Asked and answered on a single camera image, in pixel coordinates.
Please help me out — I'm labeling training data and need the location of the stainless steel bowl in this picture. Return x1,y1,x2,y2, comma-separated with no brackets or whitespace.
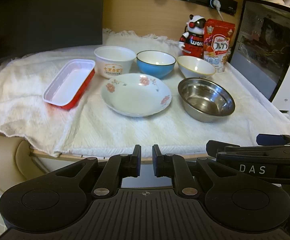
178,77,236,122

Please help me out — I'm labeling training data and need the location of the red white rectangular tray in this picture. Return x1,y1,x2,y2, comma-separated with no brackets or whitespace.
42,59,95,110

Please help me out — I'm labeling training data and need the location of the white yellow-rimmed bowl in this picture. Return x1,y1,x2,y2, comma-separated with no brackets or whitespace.
177,55,216,79

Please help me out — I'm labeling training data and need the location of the blue ceramic bowl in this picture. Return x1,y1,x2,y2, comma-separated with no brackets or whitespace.
136,50,176,79

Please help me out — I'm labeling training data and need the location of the white paper bowl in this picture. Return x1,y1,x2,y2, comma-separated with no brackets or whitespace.
94,46,136,79

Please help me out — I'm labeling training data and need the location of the white floral plate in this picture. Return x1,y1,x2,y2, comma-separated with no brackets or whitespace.
101,73,172,118

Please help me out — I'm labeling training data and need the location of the microwave oven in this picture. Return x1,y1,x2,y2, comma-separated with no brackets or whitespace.
230,0,290,112

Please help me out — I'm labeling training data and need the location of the beige chair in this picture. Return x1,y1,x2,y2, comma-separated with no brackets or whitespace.
0,134,45,195

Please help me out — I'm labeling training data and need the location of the white textured cloth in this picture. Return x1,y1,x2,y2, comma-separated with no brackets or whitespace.
0,28,290,158

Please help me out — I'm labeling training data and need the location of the red white robot toy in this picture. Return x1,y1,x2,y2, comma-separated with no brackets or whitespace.
179,15,206,59

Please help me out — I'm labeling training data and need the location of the red cereal bag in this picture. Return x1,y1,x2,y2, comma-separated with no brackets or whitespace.
204,19,236,73

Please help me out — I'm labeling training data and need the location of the white plug and cable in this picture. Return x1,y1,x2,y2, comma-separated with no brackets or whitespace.
212,0,226,22

